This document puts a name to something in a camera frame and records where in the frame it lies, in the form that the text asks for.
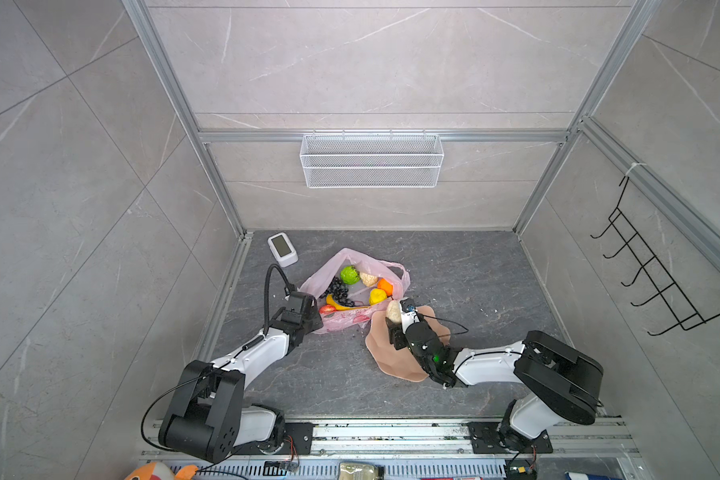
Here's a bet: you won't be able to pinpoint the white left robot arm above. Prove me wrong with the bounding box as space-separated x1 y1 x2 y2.
158 292 322 463

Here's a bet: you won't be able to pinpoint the aluminium mounting rail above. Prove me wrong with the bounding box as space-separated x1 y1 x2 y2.
139 417 652 479

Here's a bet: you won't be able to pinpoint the black wire hook rack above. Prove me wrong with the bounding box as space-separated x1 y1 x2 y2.
589 175 720 337

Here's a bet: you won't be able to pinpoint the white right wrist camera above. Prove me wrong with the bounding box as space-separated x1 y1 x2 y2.
399 298 419 333

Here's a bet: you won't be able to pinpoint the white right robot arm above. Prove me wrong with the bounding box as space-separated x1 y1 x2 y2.
384 312 604 451

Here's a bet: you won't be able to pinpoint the orange fake orange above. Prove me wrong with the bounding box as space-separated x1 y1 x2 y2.
376 278 394 297

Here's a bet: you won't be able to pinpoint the yellow fake banana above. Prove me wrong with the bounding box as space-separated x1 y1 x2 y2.
325 294 367 311

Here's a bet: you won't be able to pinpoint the small white digital clock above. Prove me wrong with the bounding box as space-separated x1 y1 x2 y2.
267 232 298 268

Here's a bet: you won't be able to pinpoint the red fake apple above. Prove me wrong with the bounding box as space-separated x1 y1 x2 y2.
319 304 337 316

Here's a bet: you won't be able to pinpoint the black fake grapes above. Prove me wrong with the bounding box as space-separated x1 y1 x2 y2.
323 276 350 299

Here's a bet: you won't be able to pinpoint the yellow fake lemon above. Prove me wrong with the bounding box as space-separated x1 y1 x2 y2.
369 288 388 305

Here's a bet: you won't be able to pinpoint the green fake fruit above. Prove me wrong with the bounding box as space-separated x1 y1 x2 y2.
340 265 361 285

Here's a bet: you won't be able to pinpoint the pink plastic bag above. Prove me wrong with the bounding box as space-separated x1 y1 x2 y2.
300 248 411 335

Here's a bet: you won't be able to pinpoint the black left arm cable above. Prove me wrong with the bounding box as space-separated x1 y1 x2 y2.
262 263 295 334

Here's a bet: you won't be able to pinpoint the white wire mesh basket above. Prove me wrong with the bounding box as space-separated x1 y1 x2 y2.
299 133 445 189

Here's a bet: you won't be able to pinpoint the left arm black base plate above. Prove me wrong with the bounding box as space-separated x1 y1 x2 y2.
233 422 315 456

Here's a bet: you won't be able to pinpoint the beige fake potato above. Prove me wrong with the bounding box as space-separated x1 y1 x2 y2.
385 300 402 325

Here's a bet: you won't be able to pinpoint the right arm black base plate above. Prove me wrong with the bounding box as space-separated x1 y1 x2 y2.
467 422 553 454

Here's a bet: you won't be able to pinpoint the pink scalloped plastic bowl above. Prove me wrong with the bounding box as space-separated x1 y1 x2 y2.
365 311 429 382

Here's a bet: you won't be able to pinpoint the orange plush toy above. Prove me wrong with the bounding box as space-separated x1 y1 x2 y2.
125 462 199 480

